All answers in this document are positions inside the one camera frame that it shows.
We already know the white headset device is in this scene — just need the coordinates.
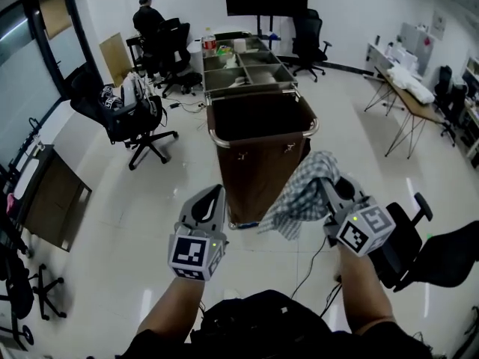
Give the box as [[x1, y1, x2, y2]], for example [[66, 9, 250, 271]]
[[119, 72, 149, 106]]

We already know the spare gripper device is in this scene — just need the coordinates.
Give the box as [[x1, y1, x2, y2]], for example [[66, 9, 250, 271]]
[[100, 85, 123, 110]]

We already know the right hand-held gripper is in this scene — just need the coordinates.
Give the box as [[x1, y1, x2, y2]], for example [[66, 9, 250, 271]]
[[320, 176, 397, 257]]

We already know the clear bottle red label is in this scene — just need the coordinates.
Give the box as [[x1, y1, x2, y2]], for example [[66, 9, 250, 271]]
[[201, 27, 218, 58]]

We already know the white cloth pile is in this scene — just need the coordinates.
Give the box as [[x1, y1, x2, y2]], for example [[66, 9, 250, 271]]
[[386, 67, 436, 105]]

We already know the brown laundry hamper bag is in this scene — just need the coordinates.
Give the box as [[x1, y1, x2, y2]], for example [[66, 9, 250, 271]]
[[207, 90, 319, 228]]

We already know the brown cardboard sheet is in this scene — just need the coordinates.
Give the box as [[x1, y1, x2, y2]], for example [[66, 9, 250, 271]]
[[99, 31, 134, 88], [37, 0, 73, 40]]

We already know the black floor cable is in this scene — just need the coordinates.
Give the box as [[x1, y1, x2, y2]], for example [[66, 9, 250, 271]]
[[290, 236, 342, 318]]

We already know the black power adapter cable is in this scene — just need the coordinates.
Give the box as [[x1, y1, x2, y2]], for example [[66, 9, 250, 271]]
[[164, 95, 207, 116]]

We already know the checkered grey cloth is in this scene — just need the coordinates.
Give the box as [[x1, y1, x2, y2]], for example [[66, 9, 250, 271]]
[[257, 150, 341, 241]]

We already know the grey refrigerator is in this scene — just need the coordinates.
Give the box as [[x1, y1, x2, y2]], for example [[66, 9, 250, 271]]
[[399, 22, 436, 76]]

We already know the person's left forearm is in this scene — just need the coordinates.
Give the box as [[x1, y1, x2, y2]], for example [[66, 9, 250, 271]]
[[136, 274, 209, 342]]

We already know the black office chair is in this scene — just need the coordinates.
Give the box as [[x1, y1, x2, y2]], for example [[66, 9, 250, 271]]
[[0, 252, 69, 321], [0, 293, 35, 352], [70, 71, 179, 171], [433, 64, 469, 147], [290, 8, 332, 82], [373, 191, 479, 293], [153, 17, 204, 97]]

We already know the wooden hairpin-leg table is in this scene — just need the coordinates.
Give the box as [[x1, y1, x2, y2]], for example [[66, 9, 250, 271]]
[[364, 65, 447, 160]]

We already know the person's right forearm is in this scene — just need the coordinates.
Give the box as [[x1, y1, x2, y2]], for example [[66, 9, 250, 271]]
[[338, 249, 398, 336]]

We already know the white desk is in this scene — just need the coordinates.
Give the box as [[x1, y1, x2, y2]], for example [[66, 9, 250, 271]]
[[366, 42, 424, 78]]

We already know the person's black clothing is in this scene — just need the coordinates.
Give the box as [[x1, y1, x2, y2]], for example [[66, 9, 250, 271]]
[[123, 289, 435, 359]]

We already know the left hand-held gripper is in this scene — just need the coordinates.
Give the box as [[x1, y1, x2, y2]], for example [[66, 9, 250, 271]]
[[167, 184, 229, 282]]

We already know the white bin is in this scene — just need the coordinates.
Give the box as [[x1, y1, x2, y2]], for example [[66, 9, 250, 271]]
[[186, 39, 205, 75]]

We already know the steel housekeeping cart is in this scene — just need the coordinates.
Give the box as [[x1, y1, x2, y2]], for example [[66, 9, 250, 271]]
[[201, 31, 321, 230]]

